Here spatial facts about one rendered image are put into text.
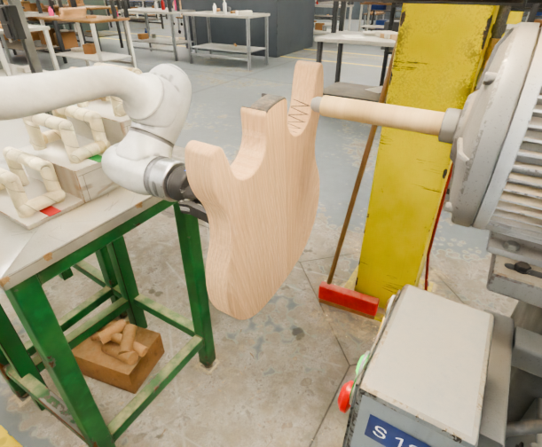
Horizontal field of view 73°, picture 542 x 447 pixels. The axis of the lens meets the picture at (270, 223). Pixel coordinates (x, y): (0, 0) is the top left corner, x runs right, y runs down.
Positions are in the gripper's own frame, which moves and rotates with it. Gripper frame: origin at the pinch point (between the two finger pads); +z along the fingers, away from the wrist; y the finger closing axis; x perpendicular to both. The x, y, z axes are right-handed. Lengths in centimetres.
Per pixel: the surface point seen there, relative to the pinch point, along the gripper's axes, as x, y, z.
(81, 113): 6, -7, -60
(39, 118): 6, 1, -66
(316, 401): -108, -20, 6
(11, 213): -10, 19, -61
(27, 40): 3, -60, -175
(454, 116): 21.0, -6.3, 28.2
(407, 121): 19.4, -6.1, 22.5
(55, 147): -4, -2, -70
